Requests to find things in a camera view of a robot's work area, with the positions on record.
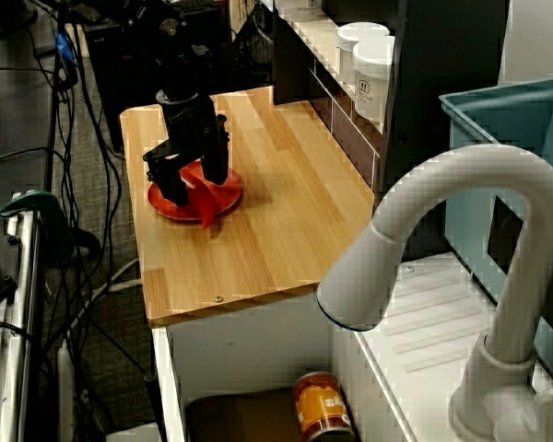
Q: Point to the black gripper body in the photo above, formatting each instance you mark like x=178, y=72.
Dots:
x=189, y=129

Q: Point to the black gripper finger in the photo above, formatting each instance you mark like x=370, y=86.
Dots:
x=172, y=182
x=216, y=163

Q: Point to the red toy pepper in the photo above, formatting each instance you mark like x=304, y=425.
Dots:
x=203, y=198

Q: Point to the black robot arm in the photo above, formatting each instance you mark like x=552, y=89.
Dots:
x=175, y=69

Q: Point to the red round plate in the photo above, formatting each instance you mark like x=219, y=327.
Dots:
x=234, y=191

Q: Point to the black shelf side panel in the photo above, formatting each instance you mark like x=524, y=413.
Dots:
x=295, y=60
x=442, y=69

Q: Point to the dark tiled backsplash panel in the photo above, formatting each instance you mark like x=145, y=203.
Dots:
x=345, y=129

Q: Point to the green clamp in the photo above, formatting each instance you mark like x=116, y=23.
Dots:
x=37, y=202

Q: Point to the white shelf board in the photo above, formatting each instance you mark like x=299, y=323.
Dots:
x=320, y=41

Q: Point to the plain white jar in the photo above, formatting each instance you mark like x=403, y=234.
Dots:
x=348, y=46

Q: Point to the white jar with logo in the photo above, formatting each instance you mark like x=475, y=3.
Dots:
x=371, y=73

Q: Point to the white sink unit with drainboard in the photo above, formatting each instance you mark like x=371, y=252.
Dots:
x=258, y=350

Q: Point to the blue-grey plastic bin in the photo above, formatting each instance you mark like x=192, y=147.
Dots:
x=470, y=152

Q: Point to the orange soup can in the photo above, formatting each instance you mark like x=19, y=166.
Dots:
x=318, y=405

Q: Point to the white toy faucet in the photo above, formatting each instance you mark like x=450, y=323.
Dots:
x=488, y=170

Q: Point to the silver metal frame rail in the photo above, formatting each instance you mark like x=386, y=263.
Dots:
x=25, y=276

